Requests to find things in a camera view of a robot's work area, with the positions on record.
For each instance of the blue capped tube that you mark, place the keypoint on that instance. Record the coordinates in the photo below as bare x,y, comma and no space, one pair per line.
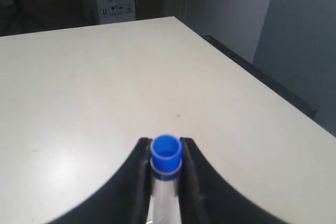
166,163

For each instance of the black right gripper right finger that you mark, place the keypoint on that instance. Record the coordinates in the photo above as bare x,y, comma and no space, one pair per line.
205,197

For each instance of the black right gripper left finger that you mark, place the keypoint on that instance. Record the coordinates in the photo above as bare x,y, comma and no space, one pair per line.
124,198

